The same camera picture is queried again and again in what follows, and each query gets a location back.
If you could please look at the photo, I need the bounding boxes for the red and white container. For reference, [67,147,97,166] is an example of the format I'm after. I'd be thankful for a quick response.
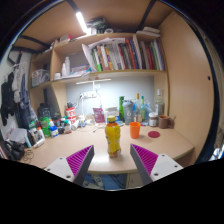
[64,106,77,119]

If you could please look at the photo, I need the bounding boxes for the flat round red coaster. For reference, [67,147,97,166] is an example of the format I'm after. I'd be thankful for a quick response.
[147,130,161,139]

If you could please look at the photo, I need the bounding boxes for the white-lidded brown jar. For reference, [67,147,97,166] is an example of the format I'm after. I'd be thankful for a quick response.
[148,111,159,128]

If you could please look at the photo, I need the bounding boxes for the small blue white bottle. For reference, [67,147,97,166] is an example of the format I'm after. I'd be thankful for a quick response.
[48,119,59,138]

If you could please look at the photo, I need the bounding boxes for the yellow drink bottle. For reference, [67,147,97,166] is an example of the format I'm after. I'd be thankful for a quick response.
[104,115,122,159]

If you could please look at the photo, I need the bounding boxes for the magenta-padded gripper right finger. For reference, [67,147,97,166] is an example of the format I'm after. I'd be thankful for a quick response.
[129,143,185,186]

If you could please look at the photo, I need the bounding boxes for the white tube light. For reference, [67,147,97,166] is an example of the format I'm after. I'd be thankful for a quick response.
[75,11,89,34]

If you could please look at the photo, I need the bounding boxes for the green plastic container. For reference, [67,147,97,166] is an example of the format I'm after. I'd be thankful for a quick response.
[39,116,51,138]

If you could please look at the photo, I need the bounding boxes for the white photo frame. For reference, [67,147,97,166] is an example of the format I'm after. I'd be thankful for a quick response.
[29,126,46,148]

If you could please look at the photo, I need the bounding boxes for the gold-capped clear bottle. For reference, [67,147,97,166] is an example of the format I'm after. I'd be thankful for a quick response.
[133,92,142,123]

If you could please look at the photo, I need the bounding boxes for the wooden shelf unit with books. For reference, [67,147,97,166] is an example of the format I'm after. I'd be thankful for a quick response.
[29,16,169,111]

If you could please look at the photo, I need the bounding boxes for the clear glass bottle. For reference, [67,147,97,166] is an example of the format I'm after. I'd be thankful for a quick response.
[154,88,166,117]

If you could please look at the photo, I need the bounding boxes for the brown ceramic mug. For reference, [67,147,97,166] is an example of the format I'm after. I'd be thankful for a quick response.
[157,114,175,130]

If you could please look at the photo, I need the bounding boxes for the white power strip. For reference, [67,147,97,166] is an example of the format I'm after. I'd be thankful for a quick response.
[79,91,98,99]

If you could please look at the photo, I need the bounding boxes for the grey shaker bottle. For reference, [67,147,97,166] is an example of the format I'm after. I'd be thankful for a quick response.
[121,99,134,126]

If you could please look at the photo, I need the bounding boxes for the pink packet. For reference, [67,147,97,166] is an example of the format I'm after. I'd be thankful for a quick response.
[92,107,106,125]

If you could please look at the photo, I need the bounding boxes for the dark hanging clothes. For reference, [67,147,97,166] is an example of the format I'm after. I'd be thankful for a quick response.
[0,71,32,128]

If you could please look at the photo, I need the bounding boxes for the green-capped glass bottle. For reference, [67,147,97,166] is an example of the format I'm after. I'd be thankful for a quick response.
[139,95,148,123]

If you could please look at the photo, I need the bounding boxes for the orange plastic cup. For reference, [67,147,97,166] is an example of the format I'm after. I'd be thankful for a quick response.
[128,121,142,140]

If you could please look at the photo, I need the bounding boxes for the blue and white box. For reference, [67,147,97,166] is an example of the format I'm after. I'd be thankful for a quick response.
[104,106,120,124]

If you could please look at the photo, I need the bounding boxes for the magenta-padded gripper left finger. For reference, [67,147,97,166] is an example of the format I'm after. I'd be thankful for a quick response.
[43,144,95,187]

